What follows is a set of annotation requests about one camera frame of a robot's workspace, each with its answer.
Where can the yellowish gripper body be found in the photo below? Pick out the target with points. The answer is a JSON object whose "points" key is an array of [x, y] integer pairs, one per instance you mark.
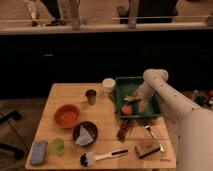
{"points": [[142, 105]]}

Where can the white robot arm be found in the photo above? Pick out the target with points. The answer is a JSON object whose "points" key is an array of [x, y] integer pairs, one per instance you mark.
{"points": [[195, 145]]}

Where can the dark brown bowl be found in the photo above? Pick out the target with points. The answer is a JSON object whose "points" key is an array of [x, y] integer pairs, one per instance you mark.
{"points": [[90, 126]]}

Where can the red bowl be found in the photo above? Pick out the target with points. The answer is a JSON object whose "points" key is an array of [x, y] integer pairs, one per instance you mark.
{"points": [[67, 116]]}

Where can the red tomato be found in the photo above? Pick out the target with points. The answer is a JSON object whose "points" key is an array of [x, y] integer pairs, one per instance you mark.
{"points": [[126, 110]]}

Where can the green plastic tray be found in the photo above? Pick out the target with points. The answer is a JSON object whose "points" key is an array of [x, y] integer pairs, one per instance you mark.
{"points": [[125, 86]]}

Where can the silver fork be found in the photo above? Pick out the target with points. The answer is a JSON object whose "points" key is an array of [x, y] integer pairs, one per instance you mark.
{"points": [[154, 136]]}

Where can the brown grape bunch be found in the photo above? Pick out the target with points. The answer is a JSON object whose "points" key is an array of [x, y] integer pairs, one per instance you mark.
{"points": [[125, 127]]}

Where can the white paper cup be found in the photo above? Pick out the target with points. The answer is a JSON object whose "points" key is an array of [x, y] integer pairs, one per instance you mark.
{"points": [[108, 84]]}

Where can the wooden block eraser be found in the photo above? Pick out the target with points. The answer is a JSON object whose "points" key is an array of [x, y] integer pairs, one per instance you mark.
{"points": [[146, 148]]}

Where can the grey metal cup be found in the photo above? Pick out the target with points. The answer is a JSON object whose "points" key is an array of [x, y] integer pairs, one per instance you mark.
{"points": [[91, 96]]}

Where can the white crumpled napkin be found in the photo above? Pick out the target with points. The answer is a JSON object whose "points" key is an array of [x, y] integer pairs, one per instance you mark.
{"points": [[84, 137]]}

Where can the green plastic cup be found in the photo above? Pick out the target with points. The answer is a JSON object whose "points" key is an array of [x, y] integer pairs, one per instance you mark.
{"points": [[57, 147]]}

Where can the blue sponge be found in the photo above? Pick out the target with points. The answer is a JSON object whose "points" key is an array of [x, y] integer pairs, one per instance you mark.
{"points": [[39, 150]]}

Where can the white handled dish brush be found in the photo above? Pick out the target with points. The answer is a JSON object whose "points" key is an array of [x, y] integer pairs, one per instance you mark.
{"points": [[90, 158]]}

